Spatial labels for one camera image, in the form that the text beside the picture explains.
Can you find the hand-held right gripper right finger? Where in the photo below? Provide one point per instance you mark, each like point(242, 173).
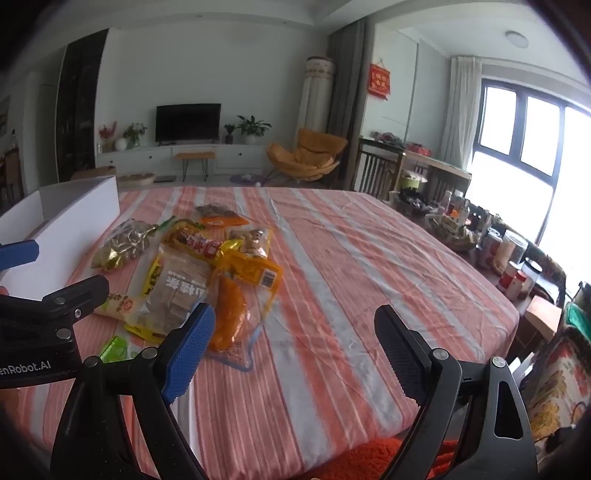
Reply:
point(399, 350)

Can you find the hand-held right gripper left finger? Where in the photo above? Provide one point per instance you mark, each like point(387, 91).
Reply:
point(189, 350)

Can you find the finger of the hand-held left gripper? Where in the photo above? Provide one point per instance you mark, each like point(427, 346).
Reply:
point(51, 314)
point(18, 256)

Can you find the orange dried fruit bag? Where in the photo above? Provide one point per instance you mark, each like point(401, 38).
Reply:
point(231, 304)

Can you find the white cardboard box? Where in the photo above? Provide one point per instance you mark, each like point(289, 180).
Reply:
point(69, 217)

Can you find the gold bag of brown balls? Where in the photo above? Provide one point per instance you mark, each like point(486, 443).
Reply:
point(124, 240)

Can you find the clear yellow-edged snack bag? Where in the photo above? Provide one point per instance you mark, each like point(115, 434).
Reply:
point(175, 286)

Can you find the lime green small packet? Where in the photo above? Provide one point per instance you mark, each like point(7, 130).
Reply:
point(115, 348)

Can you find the orange striped bedsheet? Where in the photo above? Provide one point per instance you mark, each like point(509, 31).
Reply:
point(346, 258)

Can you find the red and yellow snack packet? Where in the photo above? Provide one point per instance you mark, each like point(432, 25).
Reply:
point(194, 240)

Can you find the person's orange clothing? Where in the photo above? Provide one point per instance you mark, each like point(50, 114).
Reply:
point(369, 461)

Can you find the clear peanut bag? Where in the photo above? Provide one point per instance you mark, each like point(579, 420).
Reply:
point(251, 240)

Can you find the green and white snack packet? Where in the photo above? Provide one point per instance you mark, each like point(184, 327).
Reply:
point(165, 224)

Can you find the brown nut bag orange label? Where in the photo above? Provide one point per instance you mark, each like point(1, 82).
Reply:
point(217, 212)

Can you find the row of bottles and jars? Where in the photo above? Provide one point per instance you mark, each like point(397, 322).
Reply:
point(508, 251)

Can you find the red flowers in vase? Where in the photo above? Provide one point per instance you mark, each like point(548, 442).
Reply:
point(107, 134)

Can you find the round white vase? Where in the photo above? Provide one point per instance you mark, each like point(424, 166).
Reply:
point(120, 144)

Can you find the white television cabinet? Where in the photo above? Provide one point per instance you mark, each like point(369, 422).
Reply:
point(138, 159)

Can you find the floral cushion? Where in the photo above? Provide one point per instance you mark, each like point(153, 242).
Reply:
point(561, 383)

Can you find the green plant in vase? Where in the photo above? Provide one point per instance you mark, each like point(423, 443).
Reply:
point(135, 133)

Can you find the green pot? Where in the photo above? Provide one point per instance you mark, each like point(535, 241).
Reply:
point(412, 181)

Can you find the purple round rug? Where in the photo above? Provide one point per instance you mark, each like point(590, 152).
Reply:
point(247, 178)

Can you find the wooden railed crib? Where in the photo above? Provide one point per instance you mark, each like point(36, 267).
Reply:
point(374, 166)

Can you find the small wooden bench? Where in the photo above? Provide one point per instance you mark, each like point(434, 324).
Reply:
point(194, 156)

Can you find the black flat television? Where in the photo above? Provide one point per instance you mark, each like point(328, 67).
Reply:
point(188, 122)

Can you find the orange lounge chair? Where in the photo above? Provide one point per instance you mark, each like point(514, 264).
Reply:
point(304, 152)

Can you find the small dark potted plant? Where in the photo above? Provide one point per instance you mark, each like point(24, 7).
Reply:
point(229, 131)

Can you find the large leafy potted plant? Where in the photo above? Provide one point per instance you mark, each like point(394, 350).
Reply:
point(253, 127)

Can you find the dark framed window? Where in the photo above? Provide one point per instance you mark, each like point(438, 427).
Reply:
point(521, 138)

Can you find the white curtain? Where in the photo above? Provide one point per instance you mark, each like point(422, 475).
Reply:
point(459, 110)

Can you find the covered standing air conditioner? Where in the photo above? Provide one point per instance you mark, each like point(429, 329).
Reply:
point(316, 97)

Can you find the grey curtain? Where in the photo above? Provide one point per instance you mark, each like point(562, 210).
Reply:
point(346, 83)

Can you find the round ceiling lamp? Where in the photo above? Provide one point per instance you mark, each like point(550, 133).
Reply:
point(516, 39)

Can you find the dark wall panel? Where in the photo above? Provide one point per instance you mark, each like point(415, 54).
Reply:
point(78, 106)

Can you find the red wall hanging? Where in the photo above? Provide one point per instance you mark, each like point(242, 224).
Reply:
point(379, 81)

